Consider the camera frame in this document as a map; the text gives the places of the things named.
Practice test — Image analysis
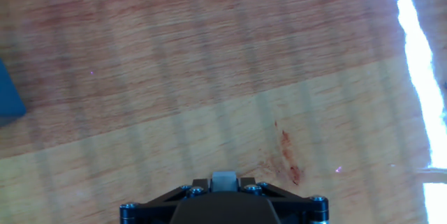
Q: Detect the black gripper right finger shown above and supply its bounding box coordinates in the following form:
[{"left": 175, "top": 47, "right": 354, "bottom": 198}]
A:
[{"left": 238, "top": 177, "right": 330, "bottom": 224}]

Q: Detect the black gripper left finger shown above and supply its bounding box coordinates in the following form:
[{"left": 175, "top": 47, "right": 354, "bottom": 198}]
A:
[{"left": 119, "top": 177, "right": 212, "bottom": 224}]

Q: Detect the wood grain mat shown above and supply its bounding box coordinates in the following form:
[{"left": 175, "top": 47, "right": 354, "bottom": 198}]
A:
[{"left": 0, "top": 0, "right": 447, "bottom": 224}]

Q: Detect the red button white grey box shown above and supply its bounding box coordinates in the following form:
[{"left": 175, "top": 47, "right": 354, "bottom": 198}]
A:
[{"left": 0, "top": 58, "right": 27, "bottom": 127}]

